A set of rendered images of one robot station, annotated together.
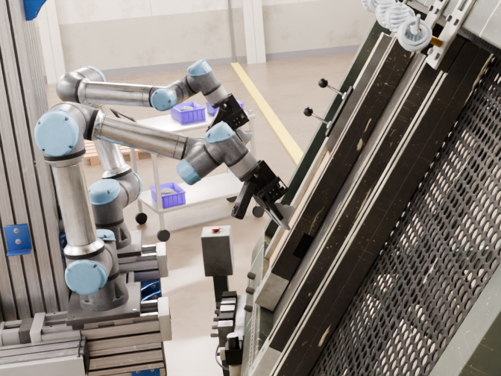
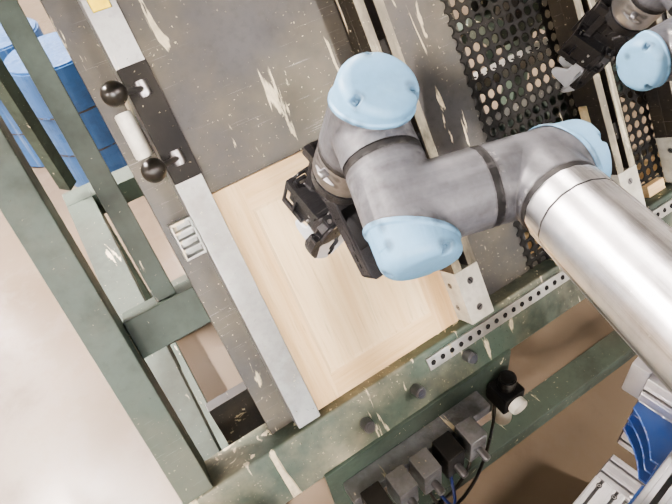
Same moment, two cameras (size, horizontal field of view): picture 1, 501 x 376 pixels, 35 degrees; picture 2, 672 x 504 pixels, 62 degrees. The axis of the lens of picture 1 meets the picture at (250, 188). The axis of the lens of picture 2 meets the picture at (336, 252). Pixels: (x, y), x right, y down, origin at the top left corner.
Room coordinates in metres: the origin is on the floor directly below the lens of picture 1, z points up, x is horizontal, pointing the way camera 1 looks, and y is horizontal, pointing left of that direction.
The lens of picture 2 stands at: (3.05, 0.50, 1.92)
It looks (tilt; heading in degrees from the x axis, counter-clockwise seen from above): 45 degrees down; 242
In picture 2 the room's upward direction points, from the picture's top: 11 degrees counter-clockwise
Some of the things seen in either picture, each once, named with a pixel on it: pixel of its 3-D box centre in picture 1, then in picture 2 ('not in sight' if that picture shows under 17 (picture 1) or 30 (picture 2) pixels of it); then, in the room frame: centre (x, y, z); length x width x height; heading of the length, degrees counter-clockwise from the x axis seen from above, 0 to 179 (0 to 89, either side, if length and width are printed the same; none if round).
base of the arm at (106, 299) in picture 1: (102, 286); not in sight; (2.31, 0.49, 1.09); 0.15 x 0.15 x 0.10
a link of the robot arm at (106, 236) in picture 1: (96, 251); not in sight; (2.30, 0.49, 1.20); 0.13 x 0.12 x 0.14; 178
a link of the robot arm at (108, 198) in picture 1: (106, 200); not in sight; (2.81, 0.53, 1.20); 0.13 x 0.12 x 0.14; 160
